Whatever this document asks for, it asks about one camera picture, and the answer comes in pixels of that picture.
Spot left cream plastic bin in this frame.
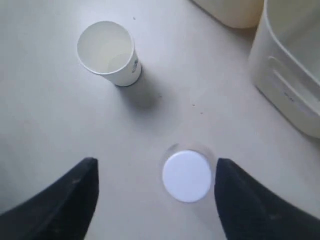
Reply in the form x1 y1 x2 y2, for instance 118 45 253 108
193 0 264 29

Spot white paper cup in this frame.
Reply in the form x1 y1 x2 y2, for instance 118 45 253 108
76 21 142 87

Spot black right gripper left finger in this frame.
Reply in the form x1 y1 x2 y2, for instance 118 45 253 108
0 157 99 240

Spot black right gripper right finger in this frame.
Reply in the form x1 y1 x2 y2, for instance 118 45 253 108
215 158 320 240

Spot clear plastic bottle white cap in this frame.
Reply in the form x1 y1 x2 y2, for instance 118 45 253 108
160 142 217 204

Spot cream plastic bin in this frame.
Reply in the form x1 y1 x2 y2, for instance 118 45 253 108
248 0 320 138
193 0 264 29

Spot middle cream plastic bin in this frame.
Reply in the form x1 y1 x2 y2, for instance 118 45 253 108
248 0 320 138

